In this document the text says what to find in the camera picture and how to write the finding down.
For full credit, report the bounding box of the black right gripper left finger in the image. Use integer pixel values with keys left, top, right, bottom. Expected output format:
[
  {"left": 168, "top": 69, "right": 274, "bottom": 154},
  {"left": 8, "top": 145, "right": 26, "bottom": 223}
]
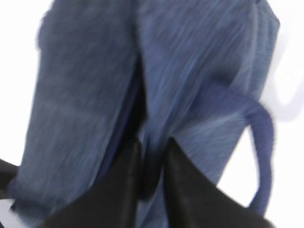
[{"left": 44, "top": 139, "right": 142, "bottom": 228}]

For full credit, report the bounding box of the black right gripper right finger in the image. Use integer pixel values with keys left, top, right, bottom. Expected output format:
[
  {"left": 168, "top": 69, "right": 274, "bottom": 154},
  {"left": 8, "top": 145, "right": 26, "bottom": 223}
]
[{"left": 164, "top": 138, "right": 273, "bottom": 228}]

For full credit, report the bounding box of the dark navy lunch bag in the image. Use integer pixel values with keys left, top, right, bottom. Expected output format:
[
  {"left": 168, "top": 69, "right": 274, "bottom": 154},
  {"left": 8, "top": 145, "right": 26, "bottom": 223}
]
[{"left": 9, "top": 0, "right": 280, "bottom": 228}]

